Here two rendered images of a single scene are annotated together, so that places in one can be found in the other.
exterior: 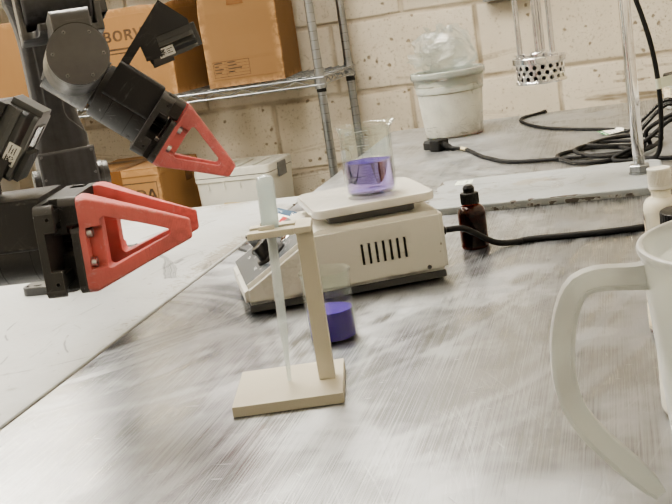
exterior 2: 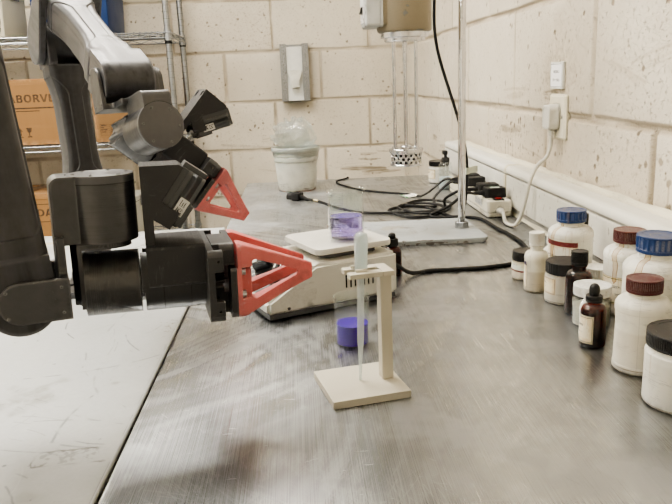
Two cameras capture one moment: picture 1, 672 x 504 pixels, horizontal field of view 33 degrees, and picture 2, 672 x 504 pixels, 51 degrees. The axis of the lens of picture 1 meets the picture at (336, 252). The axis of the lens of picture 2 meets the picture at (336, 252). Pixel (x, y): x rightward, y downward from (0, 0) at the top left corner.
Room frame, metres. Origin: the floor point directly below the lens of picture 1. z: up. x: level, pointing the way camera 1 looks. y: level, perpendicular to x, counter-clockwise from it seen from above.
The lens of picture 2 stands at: (0.16, 0.27, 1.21)
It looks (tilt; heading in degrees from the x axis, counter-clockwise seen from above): 14 degrees down; 342
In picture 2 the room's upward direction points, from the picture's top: 2 degrees counter-clockwise
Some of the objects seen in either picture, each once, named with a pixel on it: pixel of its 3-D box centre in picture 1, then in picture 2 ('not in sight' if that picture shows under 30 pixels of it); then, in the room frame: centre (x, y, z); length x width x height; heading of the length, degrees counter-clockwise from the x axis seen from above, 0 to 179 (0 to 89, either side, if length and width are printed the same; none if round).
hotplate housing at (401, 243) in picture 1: (344, 243); (321, 271); (1.11, -0.01, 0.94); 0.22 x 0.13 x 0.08; 98
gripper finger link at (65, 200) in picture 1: (131, 230); (259, 268); (0.81, 0.14, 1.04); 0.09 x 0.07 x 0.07; 87
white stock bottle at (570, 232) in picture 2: not in sight; (570, 248); (1.01, -0.36, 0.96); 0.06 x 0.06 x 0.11
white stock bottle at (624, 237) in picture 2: not in sight; (627, 270); (0.88, -0.35, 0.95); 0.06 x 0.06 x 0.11
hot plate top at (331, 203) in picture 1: (362, 196); (336, 239); (1.12, -0.04, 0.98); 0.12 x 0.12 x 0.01; 8
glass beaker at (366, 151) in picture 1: (369, 157); (347, 213); (1.10, -0.05, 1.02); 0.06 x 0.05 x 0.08; 100
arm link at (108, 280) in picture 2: not in sight; (113, 275); (0.81, 0.28, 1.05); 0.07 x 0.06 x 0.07; 87
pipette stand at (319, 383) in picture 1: (278, 309); (358, 328); (0.80, 0.05, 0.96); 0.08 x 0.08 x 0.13; 87
